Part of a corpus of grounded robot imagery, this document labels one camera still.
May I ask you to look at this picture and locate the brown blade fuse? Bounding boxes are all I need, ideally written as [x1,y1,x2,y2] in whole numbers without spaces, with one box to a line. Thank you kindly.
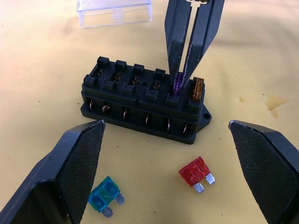
[191,77,206,101]

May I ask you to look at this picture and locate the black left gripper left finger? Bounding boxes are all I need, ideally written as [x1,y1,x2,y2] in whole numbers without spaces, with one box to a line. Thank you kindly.
[0,119,106,224]

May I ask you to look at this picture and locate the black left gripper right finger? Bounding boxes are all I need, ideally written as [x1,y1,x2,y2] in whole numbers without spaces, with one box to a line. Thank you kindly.
[228,120,299,224]

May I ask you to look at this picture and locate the purple blade fuse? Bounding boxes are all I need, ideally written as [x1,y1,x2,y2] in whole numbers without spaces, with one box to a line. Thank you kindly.
[172,71,185,98]

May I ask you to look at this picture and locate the yellow mat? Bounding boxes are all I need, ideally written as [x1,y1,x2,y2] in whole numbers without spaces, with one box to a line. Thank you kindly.
[0,0,299,224]

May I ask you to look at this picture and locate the blue blade fuse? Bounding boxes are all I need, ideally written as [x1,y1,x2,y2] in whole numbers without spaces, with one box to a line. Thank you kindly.
[87,176,126,219]

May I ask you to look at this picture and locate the red blade fuse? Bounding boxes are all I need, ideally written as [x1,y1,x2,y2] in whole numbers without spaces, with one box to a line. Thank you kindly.
[178,156,216,194]

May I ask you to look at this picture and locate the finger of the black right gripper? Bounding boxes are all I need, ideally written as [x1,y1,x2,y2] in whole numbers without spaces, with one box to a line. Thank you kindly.
[164,0,194,93]
[183,0,226,89]

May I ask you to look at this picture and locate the black fuse box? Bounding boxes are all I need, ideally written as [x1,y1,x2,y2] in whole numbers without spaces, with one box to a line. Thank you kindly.
[79,56,213,146]

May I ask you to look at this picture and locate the clear plastic fuse box cover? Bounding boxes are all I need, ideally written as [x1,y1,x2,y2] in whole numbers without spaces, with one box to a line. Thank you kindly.
[76,0,154,29]

